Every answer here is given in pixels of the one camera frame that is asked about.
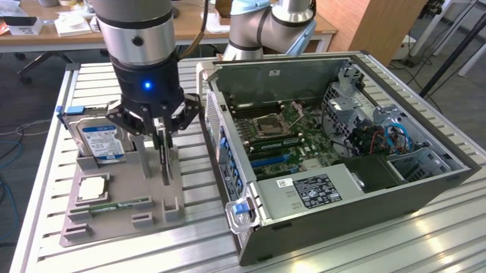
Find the blue case latch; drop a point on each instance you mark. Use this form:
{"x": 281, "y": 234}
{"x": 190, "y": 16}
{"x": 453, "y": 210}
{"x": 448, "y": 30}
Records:
{"x": 239, "y": 210}

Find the metal socket cover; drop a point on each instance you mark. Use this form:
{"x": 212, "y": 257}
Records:
{"x": 296, "y": 106}

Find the black flat device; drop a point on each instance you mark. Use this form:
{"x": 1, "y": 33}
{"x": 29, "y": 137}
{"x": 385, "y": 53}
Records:
{"x": 18, "y": 20}

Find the brown cardboard box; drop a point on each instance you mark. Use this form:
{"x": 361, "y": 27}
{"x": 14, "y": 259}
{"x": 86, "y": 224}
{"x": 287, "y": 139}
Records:
{"x": 221, "y": 7}

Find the CPU socket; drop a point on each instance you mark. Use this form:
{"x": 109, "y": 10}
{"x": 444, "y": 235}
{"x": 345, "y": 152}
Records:
{"x": 271, "y": 125}

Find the wooden cabinet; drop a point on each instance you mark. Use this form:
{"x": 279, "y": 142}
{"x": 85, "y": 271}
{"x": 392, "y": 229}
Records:
{"x": 401, "y": 17}

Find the hard disk in blue caddy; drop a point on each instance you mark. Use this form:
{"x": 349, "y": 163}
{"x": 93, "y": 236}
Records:
{"x": 98, "y": 145}

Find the black plastic air duct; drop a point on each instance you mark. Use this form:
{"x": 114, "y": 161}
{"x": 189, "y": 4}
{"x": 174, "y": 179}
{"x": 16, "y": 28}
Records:
{"x": 371, "y": 173}

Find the black tripod stand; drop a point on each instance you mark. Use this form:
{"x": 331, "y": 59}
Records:
{"x": 453, "y": 57}

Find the grey power supply unit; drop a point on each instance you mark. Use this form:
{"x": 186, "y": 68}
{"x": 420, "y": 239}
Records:
{"x": 276, "y": 199}

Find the blue expansion slot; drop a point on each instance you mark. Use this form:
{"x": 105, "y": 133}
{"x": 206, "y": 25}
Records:
{"x": 269, "y": 162}

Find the installed RAM stick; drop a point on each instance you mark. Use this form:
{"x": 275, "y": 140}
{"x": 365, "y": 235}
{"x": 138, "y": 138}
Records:
{"x": 272, "y": 145}

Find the white desk leg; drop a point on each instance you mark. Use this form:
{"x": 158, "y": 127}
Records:
{"x": 431, "y": 28}

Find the long wooden desk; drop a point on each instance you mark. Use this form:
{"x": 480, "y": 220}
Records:
{"x": 37, "y": 39}

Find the green RAM stick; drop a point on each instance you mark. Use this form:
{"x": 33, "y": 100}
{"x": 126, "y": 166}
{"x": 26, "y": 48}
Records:
{"x": 109, "y": 207}

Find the white floor box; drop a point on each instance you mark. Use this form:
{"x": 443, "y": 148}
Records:
{"x": 403, "y": 48}

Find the black office chair base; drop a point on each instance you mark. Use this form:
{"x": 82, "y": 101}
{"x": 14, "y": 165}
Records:
{"x": 41, "y": 58}

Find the stack of white papers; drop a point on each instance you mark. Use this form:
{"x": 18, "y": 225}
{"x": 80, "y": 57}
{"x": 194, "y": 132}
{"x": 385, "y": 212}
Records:
{"x": 216, "y": 28}

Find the open dark PC case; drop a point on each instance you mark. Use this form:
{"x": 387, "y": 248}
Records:
{"x": 341, "y": 227}

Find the silver CPU chip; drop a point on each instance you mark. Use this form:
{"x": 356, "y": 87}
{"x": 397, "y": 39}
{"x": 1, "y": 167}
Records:
{"x": 90, "y": 189}

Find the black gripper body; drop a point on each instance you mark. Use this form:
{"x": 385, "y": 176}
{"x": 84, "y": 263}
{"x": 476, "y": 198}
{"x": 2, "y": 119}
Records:
{"x": 148, "y": 82}

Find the grey plastic parts rack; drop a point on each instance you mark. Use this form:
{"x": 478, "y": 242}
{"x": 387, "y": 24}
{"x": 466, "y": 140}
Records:
{"x": 125, "y": 182}

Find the graphics card with metal bracket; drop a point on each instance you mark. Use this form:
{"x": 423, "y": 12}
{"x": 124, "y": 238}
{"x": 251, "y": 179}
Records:
{"x": 164, "y": 165}

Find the small metal disk bay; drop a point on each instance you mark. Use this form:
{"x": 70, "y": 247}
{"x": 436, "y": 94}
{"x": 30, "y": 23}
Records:
{"x": 428, "y": 162}

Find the perforated metal disk bay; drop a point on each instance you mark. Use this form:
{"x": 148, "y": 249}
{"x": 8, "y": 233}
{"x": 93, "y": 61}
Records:
{"x": 343, "y": 113}

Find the white labelled box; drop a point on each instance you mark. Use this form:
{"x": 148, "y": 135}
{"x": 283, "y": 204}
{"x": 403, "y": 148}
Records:
{"x": 93, "y": 25}
{"x": 24, "y": 29}

